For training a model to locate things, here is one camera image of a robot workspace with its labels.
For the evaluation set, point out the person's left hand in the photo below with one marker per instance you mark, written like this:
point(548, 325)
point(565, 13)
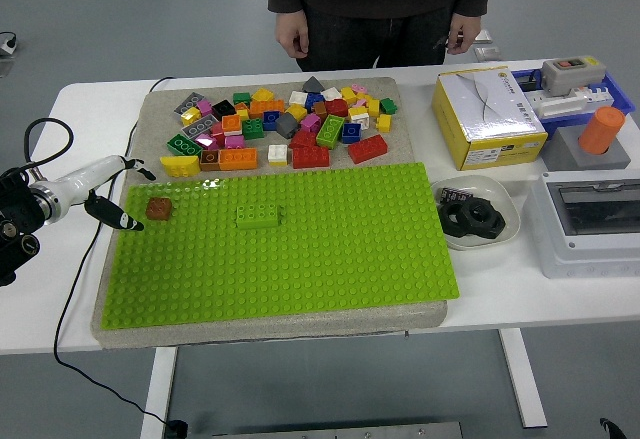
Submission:
point(465, 34)

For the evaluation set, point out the person's right hand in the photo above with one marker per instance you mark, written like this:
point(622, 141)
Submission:
point(291, 34)

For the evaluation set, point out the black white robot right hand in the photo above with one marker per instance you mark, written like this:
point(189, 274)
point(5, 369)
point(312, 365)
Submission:
point(612, 431)

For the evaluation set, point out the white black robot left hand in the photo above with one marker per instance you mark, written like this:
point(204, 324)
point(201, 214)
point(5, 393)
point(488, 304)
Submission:
point(85, 179)

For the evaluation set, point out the brown square toy brick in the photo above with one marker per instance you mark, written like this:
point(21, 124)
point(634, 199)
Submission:
point(320, 109)
point(159, 209)

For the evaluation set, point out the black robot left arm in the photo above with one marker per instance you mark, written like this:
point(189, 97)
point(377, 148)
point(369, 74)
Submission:
point(15, 214)

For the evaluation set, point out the green studded baseplate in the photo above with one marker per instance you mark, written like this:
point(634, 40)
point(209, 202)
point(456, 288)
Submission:
point(325, 249)

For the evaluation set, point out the silver floor plate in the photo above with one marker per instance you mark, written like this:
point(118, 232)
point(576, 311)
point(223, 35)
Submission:
point(487, 53)
point(486, 37)

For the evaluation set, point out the dark grey sloped brick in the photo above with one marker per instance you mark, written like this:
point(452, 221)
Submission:
point(312, 84)

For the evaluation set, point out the white square brick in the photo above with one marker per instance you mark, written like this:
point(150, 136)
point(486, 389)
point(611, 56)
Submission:
point(359, 116)
point(298, 97)

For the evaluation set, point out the yellow square brick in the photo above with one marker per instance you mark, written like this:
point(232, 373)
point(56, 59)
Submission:
point(373, 107)
point(296, 111)
point(348, 95)
point(383, 122)
point(262, 95)

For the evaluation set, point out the blue square brick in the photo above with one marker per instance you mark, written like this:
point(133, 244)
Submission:
point(314, 100)
point(351, 132)
point(271, 119)

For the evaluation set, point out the white sloped brick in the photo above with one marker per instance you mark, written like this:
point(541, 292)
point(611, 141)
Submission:
point(331, 93)

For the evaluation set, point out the orange long brick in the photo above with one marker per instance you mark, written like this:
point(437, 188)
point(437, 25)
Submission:
point(266, 107)

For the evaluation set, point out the yellow white cardboard box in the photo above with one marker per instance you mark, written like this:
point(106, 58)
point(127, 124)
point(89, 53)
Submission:
point(490, 109)

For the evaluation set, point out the small black device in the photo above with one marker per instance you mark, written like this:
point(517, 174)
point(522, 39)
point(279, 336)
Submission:
point(530, 81)

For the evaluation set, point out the green square brick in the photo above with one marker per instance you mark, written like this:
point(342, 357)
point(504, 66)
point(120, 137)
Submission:
point(242, 98)
point(388, 105)
point(252, 128)

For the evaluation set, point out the red square brick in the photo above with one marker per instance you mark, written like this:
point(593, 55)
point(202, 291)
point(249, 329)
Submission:
point(336, 107)
point(218, 131)
point(302, 139)

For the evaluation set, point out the pink square brick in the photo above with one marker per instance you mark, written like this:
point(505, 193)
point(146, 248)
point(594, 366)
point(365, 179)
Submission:
point(234, 141)
point(358, 89)
point(310, 122)

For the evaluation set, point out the small orange brick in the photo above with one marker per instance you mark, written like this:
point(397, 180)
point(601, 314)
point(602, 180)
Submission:
point(241, 106)

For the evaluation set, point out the dark grey square brick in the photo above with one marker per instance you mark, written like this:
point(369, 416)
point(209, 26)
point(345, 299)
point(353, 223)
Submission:
point(287, 124)

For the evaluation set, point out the small yellow brick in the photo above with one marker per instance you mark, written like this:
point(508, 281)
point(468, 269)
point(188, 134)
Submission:
point(363, 97)
point(243, 114)

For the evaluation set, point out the yellow curved brick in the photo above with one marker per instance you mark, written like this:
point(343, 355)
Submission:
point(180, 165)

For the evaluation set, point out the black square brick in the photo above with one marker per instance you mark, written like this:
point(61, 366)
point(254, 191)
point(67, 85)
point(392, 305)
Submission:
point(223, 108)

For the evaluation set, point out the lime green long brick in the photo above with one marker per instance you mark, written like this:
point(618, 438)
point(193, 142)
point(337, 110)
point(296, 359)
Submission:
point(330, 130)
point(257, 216)

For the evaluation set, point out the white table leg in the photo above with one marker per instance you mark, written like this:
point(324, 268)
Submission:
point(522, 379)
point(159, 389)

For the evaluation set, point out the dark green long brick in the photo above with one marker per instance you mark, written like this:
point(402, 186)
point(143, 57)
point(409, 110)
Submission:
point(184, 145)

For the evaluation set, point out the orange square brick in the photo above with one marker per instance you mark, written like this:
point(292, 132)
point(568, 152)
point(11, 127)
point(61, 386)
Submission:
point(231, 123)

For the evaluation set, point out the magenta square brick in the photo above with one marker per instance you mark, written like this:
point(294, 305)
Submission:
point(204, 106)

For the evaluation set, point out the grey-brown mat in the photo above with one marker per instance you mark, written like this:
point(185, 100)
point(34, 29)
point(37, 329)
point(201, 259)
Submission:
point(402, 129)

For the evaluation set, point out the white terminal block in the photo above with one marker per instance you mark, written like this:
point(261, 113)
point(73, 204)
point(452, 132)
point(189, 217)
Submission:
point(555, 104)

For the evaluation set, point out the white and yellow brick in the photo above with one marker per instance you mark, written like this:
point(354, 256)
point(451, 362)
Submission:
point(278, 154)

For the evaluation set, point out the shiny gold brick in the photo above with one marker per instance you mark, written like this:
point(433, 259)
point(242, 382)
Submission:
point(190, 116)

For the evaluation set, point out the grey studded flat brick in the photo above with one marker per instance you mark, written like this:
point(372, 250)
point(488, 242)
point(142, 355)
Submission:
point(189, 104)

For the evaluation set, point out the red long brick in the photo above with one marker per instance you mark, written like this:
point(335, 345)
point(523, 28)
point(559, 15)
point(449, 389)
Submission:
point(368, 149)
point(310, 157)

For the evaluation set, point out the grey brick with round holes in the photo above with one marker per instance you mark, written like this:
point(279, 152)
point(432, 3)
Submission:
point(200, 126)

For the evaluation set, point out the brown brick with round hole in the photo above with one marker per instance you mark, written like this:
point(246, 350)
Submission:
point(210, 159)

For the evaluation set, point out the shiny magenta brick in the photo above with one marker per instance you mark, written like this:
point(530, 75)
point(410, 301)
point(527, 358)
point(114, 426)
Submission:
point(206, 141)

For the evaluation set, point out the orange brick with round holes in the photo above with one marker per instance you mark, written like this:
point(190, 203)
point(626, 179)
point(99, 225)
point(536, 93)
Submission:
point(238, 158)

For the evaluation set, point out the grey floor plate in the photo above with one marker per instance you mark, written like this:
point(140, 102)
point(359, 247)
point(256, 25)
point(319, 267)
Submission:
point(6, 68)

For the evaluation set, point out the blue plastic bin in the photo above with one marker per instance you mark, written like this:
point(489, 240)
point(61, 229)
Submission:
point(570, 121)

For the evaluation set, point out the white dish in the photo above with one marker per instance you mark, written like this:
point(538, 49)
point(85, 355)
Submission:
point(480, 186)

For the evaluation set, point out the white floor socket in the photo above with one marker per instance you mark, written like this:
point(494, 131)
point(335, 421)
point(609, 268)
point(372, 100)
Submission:
point(9, 45)

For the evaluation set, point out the grey square block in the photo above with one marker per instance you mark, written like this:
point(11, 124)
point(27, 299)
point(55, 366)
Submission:
point(565, 151)

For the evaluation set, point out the black toothed strip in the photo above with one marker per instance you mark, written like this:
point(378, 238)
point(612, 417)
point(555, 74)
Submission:
point(452, 194)

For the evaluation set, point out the orange cylinder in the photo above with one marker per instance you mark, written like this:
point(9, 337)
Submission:
point(600, 131)

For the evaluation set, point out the black hex nut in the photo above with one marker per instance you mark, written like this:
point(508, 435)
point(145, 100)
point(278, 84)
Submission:
point(445, 219)
point(492, 221)

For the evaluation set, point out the grey switch box red button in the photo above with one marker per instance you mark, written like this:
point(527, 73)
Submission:
point(570, 76)

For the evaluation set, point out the grey electrical enclosure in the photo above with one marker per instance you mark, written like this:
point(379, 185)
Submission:
point(560, 254)

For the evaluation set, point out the metal base plate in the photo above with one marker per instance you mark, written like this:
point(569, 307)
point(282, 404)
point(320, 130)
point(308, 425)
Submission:
point(340, 431)

